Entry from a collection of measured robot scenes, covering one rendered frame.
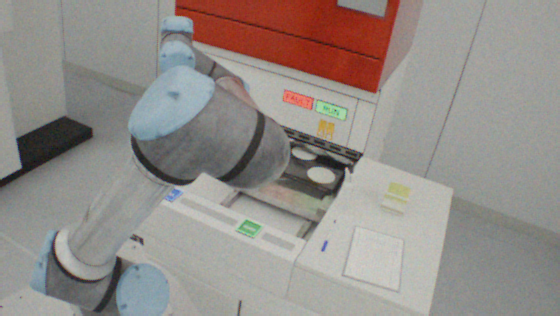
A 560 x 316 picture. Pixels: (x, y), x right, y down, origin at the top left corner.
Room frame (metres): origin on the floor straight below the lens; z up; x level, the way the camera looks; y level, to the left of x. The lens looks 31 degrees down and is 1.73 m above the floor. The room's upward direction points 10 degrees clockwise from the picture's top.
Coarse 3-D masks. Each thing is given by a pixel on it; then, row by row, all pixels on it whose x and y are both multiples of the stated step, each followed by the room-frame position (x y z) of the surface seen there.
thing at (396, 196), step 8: (392, 184) 1.11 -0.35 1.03; (400, 184) 1.12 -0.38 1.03; (384, 192) 1.06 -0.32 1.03; (392, 192) 1.06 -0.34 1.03; (400, 192) 1.07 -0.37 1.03; (408, 192) 1.08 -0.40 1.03; (384, 200) 1.06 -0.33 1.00; (392, 200) 1.05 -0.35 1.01; (400, 200) 1.05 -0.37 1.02; (408, 200) 1.04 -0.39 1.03; (384, 208) 1.06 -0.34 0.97; (392, 208) 1.05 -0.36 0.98; (400, 208) 1.04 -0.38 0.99
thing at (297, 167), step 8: (296, 160) 1.37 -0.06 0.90; (304, 160) 1.38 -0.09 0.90; (312, 160) 1.39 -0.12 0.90; (320, 160) 1.40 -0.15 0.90; (328, 160) 1.41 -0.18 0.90; (288, 168) 1.31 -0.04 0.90; (296, 168) 1.32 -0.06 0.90; (304, 168) 1.33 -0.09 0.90; (328, 168) 1.35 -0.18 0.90; (336, 168) 1.37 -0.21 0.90; (344, 168) 1.37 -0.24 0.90; (296, 176) 1.27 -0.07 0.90; (304, 176) 1.27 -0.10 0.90; (336, 176) 1.31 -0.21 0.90; (320, 184) 1.24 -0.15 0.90; (328, 184) 1.25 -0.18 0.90; (336, 184) 1.26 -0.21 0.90
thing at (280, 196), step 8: (272, 184) 1.22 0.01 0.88; (248, 192) 1.18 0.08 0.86; (256, 192) 1.17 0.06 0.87; (264, 192) 1.17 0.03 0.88; (272, 192) 1.18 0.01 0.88; (280, 192) 1.18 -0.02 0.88; (288, 192) 1.19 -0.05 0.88; (296, 192) 1.20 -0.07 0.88; (264, 200) 1.16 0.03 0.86; (272, 200) 1.15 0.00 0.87; (280, 200) 1.14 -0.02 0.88; (288, 200) 1.15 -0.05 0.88; (296, 200) 1.15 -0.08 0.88; (304, 200) 1.16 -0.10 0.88; (312, 200) 1.17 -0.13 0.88; (288, 208) 1.13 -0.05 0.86; (296, 208) 1.12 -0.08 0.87; (304, 208) 1.12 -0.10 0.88; (312, 208) 1.13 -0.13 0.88; (304, 216) 1.11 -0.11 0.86; (312, 216) 1.10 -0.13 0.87; (320, 216) 1.09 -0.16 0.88
